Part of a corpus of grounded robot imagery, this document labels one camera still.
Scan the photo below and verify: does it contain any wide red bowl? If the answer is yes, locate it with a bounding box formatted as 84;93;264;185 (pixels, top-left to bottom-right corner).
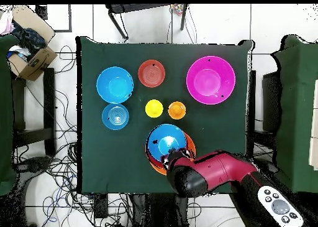
145;127;191;169

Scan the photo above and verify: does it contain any large blue bowl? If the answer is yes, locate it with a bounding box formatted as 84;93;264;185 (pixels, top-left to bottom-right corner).
96;67;134;104
146;124;188;163

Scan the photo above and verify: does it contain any large orange bowl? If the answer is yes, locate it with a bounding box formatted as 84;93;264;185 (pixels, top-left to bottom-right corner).
146;131;197;176

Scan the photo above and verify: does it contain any orange cup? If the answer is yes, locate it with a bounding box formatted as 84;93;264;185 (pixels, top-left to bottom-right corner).
168;101;186;120

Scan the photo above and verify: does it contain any yellow cup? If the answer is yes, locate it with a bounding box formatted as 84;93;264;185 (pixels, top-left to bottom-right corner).
145;99;164;119

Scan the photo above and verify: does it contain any small teal blue bowl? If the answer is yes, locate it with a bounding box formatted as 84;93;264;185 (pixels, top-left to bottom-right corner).
101;103;130;131

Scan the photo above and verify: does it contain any black power box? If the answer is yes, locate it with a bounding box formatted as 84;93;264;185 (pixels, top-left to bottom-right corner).
93;193;109;219

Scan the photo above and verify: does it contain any small red bowl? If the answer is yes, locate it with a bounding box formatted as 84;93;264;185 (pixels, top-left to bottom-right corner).
137;59;166;88

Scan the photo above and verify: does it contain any large pink bowl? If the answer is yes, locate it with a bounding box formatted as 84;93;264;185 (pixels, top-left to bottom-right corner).
186;55;236;105

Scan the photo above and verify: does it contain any dark green table cloth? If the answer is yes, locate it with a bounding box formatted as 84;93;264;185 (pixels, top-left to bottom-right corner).
75;35;254;195

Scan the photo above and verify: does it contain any green covered table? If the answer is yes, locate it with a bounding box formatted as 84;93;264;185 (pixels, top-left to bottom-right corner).
270;35;318;197
0;35;19;197

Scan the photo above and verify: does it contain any colourful small item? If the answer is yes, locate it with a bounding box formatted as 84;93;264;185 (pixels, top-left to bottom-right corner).
171;3;184;16

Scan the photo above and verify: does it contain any cardboard box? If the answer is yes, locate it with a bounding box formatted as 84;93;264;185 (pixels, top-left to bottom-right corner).
8;4;58;81

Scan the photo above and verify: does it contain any dark blue cloth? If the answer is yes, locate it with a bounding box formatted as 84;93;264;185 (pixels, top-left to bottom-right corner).
11;21;47;61

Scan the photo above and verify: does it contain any pink cloth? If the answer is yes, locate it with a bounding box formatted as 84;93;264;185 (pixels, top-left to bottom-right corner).
0;11;14;36

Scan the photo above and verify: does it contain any black cable tangle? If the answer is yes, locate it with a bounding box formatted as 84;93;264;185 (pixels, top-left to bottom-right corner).
12;45;135;227

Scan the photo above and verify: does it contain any blue cable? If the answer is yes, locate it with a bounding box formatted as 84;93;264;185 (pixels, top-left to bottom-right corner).
42;174;75;224

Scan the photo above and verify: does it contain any black bench frame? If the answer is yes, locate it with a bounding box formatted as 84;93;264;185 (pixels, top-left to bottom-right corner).
11;67;57;157

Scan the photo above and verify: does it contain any black stool frame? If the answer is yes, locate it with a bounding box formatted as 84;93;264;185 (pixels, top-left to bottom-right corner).
105;3;189;41

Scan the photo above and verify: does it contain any thin black square frame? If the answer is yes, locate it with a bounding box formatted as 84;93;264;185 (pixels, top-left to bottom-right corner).
35;4;73;33

